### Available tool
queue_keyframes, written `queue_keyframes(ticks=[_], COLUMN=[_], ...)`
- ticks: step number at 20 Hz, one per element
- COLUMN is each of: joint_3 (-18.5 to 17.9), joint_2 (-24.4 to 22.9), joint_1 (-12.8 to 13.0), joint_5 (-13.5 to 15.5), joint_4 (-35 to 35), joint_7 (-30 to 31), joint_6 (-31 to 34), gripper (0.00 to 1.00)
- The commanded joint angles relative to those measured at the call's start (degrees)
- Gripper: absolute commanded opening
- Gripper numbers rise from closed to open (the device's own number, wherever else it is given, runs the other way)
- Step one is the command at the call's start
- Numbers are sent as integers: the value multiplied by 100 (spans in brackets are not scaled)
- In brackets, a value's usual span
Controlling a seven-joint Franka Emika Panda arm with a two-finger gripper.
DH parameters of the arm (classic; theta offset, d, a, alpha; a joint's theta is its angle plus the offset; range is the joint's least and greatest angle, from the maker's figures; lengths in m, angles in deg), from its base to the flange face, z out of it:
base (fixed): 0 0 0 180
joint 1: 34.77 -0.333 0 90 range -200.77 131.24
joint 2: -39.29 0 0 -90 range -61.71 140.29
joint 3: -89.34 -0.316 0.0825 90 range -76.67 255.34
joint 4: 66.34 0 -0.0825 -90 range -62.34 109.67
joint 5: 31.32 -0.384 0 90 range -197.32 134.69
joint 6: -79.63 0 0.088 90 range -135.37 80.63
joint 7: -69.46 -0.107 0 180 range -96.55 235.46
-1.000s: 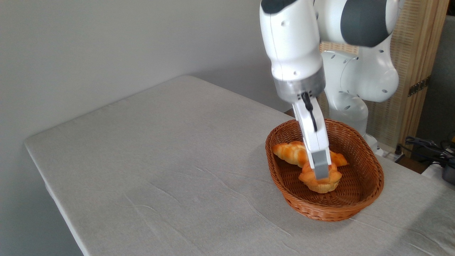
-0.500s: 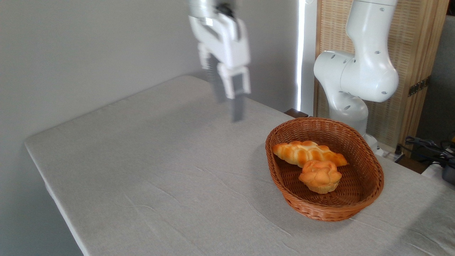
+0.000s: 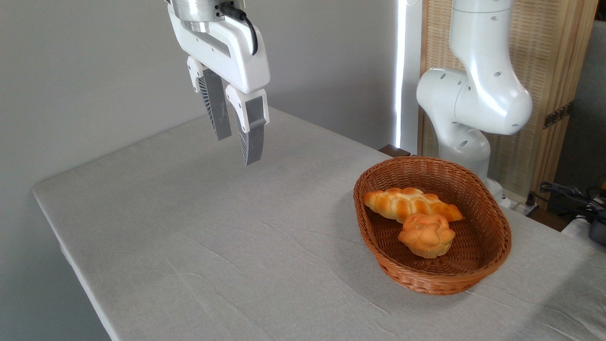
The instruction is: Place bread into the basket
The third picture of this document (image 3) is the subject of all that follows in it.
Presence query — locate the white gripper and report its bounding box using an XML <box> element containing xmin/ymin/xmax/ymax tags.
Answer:
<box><xmin>166</xmin><ymin>0</ymin><xmax>271</xmax><ymax>166</ymax></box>

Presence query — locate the long braided bread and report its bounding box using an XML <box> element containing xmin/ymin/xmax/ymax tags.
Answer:
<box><xmin>362</xmin><ymin>187</ymin><xmax>464</xmax><ymax>224</ymax></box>

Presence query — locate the black cable bundle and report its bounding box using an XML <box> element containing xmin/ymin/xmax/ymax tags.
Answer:
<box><xmin>539</xmin><ymin>181</ymin><xmax>606</xmax><ymax>215</ymax></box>

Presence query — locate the brown wicker basket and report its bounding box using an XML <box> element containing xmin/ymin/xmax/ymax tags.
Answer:
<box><xmin>353</xmin><ymin>156</ymin><xmax>513</xmax><ymax>296</ymax></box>

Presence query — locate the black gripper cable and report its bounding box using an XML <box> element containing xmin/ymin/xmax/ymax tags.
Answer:
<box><xmin>218</xmin><ymin>2</ymin><xmax>259</xmax><ymax>56</ymax></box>

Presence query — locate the white power strip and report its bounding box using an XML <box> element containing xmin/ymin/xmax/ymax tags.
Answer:
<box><xmin>501</xmin><ymin>190</ymin><xmax>540</xmax><ymax>216</ymax></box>

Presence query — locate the round knotted bread roll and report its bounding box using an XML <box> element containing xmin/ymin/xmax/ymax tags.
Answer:
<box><xmin>397</xmin><ymin>212</ymin><xmax>456</xmax><ymax>260</ymax></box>

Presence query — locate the dark metal hinge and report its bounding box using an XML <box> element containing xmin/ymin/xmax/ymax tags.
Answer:
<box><xmin>543</xmin><ymin>101</ymin><xmax>574</xmax><ymax>129</ymax></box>

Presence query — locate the grey tablecloth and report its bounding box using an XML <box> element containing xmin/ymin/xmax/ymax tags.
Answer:
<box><xmin>32</xmin><ymin>107</ymin><xmax>606</xmax><ymax>341</ymax></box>

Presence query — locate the dark brown wooden furniture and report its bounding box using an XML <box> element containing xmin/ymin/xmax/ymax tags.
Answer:
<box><xmin>378</xmin><ymin>144</ymin><xmax>411</xmax><ymax>158</ymax></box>

